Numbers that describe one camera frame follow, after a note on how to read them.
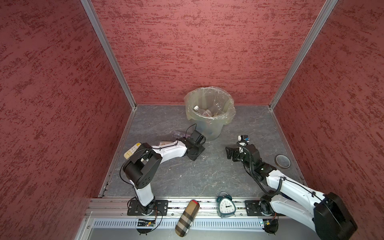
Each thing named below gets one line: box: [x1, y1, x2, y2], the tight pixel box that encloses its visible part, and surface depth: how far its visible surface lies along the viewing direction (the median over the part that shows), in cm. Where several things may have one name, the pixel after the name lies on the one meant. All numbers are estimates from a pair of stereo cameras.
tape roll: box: [274, 154, 292, 169], surface depth 93 cm
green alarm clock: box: [216, 191, 236, 219], surface depth 73 cm
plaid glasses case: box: [175, 200, 200, 238], surface depth 71 cm
